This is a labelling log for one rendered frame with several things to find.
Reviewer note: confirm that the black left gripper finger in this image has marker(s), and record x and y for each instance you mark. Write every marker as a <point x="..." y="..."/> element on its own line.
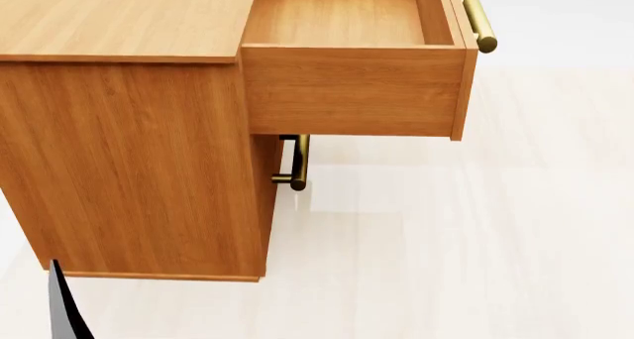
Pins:
<point x="63" y="309"/>

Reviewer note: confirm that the wooden cabinet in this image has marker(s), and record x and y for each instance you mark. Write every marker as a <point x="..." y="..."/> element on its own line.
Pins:
<point x="124" y="149"/>

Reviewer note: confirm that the open wooden drawer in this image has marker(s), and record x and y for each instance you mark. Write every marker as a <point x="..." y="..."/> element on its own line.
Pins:
<point x="351" y="90"/>

